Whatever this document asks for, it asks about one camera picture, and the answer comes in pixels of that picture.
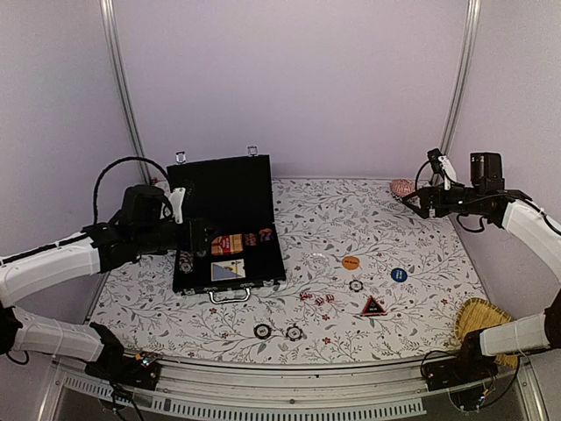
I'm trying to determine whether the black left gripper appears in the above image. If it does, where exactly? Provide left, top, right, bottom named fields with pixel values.
left=135, top=218, right=223, bottom=254

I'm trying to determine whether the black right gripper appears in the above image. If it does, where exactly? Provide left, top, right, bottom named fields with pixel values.
left=403, top=182, right=486, bottom=219

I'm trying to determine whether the black poker set case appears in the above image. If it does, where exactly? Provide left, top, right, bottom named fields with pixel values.
left=167, top=154, right=286, bottom=296

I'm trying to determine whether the orange round blind button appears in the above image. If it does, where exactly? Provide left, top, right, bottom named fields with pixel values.
left=342, top=256, right=360, bottom=270

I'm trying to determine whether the clear acrylic dealer button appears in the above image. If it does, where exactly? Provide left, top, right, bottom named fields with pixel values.
left=309, top=253, right=326, bottom=263

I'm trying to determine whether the black red triangular button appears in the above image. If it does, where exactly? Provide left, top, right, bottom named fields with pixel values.
left=360, top=296, right=387, bottom=317

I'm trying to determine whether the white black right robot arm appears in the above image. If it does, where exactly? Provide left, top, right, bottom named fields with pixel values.
left=401, top=149, right=560, bottom=382

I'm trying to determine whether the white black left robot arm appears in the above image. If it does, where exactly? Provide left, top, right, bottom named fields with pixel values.
left=1, top=184, right=217, bottom=381

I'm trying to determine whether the multicolour poker chip stack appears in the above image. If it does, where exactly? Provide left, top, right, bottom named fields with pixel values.
left=178, top=251, right=194, bottom=274

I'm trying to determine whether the blue-backed playing card deck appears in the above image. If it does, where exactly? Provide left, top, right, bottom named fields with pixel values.
left=210, top=259, right=245, bottom=282

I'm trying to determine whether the red black chip stack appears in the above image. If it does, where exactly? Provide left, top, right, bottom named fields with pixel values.
left=244, top=233, right=258, bottom=246

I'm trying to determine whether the purple chip stack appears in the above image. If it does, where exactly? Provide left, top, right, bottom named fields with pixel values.
left=259, top=228, right=273, bottom=242

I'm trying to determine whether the blue round blind button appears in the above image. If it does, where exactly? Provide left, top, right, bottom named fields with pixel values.
left=390, top=268, right=408, bottom=282

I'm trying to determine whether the floral patterned table mat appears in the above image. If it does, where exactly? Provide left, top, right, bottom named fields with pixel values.
left=89, top=177, right=486, bottom=365

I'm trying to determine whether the black white poker chip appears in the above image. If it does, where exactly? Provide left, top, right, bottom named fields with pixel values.
left=349, top=280, right=364, bottom=292
left=253, top=324, right=272, bottom=340

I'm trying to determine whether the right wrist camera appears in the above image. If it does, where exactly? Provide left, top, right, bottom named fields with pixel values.
left=427, top=148, right=457, bottom=190

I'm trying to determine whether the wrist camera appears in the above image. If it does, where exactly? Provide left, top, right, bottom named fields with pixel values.
left=168, top=187, right=186, bottom=225
left=427, top=148, right=457, bottom=190

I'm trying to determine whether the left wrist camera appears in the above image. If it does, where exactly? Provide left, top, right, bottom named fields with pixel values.
left=168, top=187, right=186, bottom=225

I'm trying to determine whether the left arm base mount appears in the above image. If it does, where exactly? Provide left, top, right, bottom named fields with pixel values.
left=85, top=351, right=162, bottom=391

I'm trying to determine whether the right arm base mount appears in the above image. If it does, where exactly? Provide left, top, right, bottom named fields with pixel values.
left=420, top=351, right=499, bottom=412

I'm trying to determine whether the front aluminium rail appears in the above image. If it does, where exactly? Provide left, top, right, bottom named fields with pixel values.
left=38, top=353, right=553, bottom=420

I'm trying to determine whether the left aluminium frame post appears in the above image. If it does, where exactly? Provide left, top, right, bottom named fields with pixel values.
left=99, top=0, right=146, bottom=158

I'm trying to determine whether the aluminium frame post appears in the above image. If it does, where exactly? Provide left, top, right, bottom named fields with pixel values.
left=99, top=0, right=146, bottom=158
left=440, top=0, right=481, bottom=154

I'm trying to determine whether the right aluminium frame post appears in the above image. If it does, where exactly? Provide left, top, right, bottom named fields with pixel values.
left=440, top=0, right=481, bottom=154

